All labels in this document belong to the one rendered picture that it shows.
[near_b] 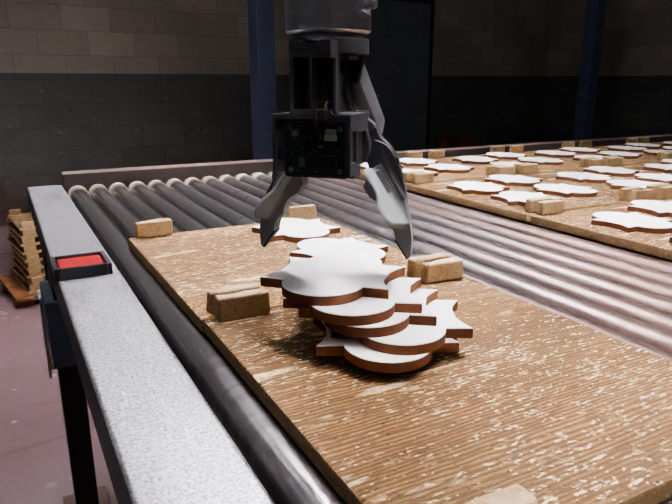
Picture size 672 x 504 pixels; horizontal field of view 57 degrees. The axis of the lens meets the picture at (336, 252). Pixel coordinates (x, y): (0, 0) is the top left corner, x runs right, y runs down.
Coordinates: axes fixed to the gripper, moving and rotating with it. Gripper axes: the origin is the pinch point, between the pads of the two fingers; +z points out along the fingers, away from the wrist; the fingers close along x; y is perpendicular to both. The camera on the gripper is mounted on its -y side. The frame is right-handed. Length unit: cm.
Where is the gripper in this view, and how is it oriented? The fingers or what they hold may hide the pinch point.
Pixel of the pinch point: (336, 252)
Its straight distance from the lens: 61.7
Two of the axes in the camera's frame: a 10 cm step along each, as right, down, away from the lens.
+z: 0.0, 9.6, 2.7
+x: 9.5, 0.8, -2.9
